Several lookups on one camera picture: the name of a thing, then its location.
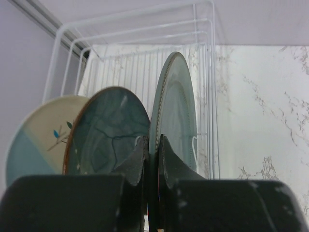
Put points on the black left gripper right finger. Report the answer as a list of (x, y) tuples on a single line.
[(180, 190)]

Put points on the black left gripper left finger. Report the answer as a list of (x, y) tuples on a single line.
[(133, 204)]

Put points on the dark teal glazed plate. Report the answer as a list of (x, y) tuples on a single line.
[(105, 132)]

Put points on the grey-green ribbed plate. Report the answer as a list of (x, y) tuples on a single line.
[(174, 116)]

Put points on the cream and blue leaf plate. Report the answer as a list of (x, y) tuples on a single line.
[(39, 145)]

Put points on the white wire dish rack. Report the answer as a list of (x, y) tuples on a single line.
[(129, 49)]

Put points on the aluminium frame rail left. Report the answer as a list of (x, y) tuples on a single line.
[(40, 15)]

